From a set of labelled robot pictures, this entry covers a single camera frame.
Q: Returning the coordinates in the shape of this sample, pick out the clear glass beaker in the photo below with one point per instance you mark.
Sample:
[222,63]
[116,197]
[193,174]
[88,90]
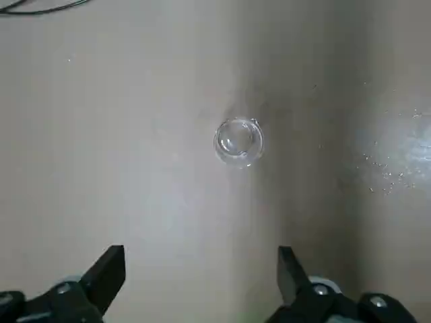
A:
[237,143]

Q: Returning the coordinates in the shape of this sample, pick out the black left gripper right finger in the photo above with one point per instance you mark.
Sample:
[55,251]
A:
[316,303]

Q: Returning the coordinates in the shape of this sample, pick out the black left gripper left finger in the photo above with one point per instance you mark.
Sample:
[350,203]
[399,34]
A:
[67,299]

